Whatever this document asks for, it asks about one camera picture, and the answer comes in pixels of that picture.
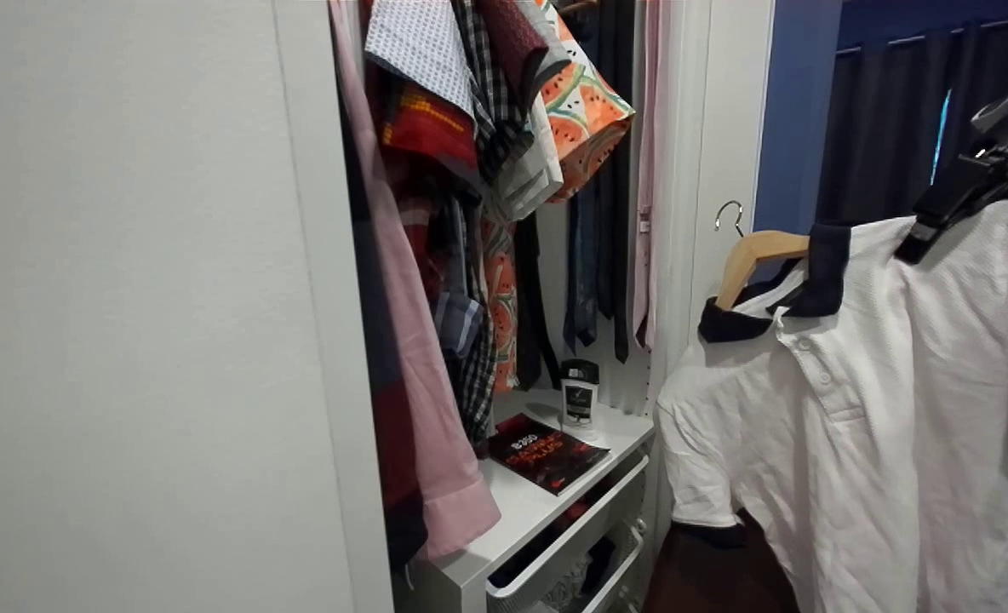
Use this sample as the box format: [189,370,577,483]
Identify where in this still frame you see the white shirt with navy trim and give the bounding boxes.
[653,198,1008,613]

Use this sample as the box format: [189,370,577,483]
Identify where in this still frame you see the orange patterned shirt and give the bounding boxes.
[481,0,639,398]

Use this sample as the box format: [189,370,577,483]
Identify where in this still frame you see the maroon shirt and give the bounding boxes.
[481,0,553,94]

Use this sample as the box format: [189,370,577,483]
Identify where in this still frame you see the red orange striped shirt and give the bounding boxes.
[376,79,482,175]

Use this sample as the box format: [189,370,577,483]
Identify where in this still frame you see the white dotted shirt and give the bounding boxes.
[362,0,481,114]

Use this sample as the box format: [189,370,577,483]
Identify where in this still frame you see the large pink shirt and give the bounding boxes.
[328,0,503,563]

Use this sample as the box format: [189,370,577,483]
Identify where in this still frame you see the dark window curtains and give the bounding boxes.
[815,10,1008,232]

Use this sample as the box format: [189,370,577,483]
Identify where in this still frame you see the narrow light pink garment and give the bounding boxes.
[627,0,675,354]

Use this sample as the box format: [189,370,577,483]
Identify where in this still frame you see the dark hanging garments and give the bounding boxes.
[515,0,639,395]

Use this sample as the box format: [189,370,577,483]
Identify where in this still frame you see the small black white box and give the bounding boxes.
[553,354,606,430]

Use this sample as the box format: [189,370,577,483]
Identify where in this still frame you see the white drawer unit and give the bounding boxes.
[395,389,656,613]

